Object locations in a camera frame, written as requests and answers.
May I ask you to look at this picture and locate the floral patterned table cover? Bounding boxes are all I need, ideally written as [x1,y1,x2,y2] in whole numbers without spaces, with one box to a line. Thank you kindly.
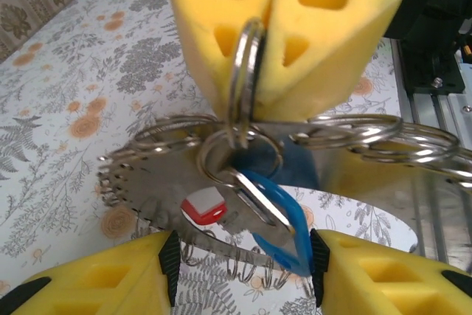
[0,0,420,315]

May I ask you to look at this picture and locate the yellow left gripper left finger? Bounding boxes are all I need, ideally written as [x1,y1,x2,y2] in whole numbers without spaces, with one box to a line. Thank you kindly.
[0,229,182,315]

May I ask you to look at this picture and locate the silver split key ring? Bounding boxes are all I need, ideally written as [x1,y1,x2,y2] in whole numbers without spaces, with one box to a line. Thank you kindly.
[197,131,285,188]
[225,16,267,149]

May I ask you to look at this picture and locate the blue capped key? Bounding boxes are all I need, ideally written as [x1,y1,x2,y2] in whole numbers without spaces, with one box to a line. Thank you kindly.
[231,167,315,278]

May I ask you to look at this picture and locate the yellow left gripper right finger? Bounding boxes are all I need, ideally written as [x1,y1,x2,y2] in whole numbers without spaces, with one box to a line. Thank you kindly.
[308,228,472,315]

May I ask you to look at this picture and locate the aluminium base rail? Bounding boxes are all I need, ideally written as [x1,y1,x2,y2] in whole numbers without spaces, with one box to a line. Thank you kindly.
[390,38,472,139]

